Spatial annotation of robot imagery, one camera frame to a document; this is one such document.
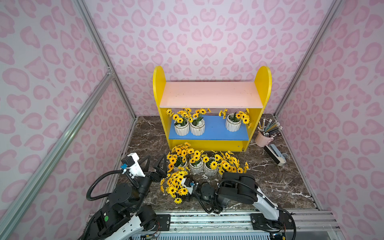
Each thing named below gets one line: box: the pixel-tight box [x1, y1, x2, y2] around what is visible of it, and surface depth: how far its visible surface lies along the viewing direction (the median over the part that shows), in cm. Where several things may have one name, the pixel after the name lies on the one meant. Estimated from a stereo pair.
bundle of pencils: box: [257, 118, 283, 138], surface depth 98 cm
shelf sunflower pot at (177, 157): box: [166, 142, 191, 173], surface depth 85 cm
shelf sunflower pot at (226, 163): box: [214, 151, 249, 175], surface depth 81 cm
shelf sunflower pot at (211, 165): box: [203, 154, 222, 177], surface depth 82 cm
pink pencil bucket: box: [255, 131, 274, 148], surface depth 100 cm
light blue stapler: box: [263, 143, 286, 166], surface depth 95 cm
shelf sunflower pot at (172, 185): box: [160, 170, 189, 204], surface depth 74 cm
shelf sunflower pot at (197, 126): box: [189, 108, 212, 136], surface depth 88 cm
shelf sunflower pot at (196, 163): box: [189, 150, 205, 175], surface depth 87 cm
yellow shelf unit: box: [153, 66, 272, 152], surface depth 88 cm
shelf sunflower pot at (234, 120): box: [218, 108, 252, 132], surface depth 90 cm
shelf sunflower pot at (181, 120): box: [166, 108, 193, 137], surface depth 86 cm
